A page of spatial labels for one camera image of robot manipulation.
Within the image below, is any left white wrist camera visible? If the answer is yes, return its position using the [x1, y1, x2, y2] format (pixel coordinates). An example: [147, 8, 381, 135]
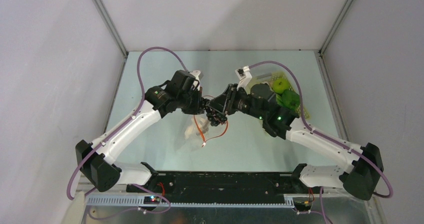
[190, 70, 203, 90]

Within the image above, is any white oyster mushroom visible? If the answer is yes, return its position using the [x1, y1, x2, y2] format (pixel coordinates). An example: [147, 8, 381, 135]
[184, 115, 210, 139]

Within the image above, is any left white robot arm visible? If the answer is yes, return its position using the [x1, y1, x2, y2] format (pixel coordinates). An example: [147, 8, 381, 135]
[75, 70, 203, 192]

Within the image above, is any green bell pepper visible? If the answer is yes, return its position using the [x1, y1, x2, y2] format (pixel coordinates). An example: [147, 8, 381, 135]
[281, 89, 300, 110]

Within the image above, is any cream perforated plastic basket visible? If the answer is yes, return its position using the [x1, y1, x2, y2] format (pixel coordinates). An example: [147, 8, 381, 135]
[246, 71, 310, 119]

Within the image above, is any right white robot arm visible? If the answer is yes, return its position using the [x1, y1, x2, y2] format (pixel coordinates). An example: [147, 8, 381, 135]
[206, 84, 384, 200]

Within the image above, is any clear zip top bag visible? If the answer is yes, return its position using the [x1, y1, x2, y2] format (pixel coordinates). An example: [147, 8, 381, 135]
[177, 112, 229, 151]

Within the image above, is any dark purple grape bunch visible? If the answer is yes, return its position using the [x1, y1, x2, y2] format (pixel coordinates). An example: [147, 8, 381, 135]
[205, 107, 228, 127]

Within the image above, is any green apple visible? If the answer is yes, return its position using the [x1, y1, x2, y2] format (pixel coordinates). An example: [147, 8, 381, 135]
[272, 78, 290, 95]

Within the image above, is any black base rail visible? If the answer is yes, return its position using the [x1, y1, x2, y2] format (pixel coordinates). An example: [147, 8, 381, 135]
[144, 171, 319, 204]

